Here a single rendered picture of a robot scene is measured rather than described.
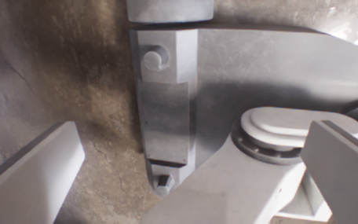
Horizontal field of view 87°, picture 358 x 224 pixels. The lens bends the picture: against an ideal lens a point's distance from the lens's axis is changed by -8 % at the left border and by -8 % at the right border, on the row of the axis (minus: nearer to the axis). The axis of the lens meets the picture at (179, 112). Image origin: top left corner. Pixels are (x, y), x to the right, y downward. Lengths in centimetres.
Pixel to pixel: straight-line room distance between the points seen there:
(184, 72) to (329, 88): 31
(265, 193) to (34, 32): 86
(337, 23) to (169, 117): 49
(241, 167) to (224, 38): 26
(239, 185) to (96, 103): 66
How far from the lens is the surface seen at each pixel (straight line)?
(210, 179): 31
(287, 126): 36
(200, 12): 45
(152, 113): 51
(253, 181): 31
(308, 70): 49
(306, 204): 50
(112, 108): 81
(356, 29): 70
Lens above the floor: 61
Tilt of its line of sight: 59 degrees down
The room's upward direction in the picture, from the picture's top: 155 degrees counter-clockwise
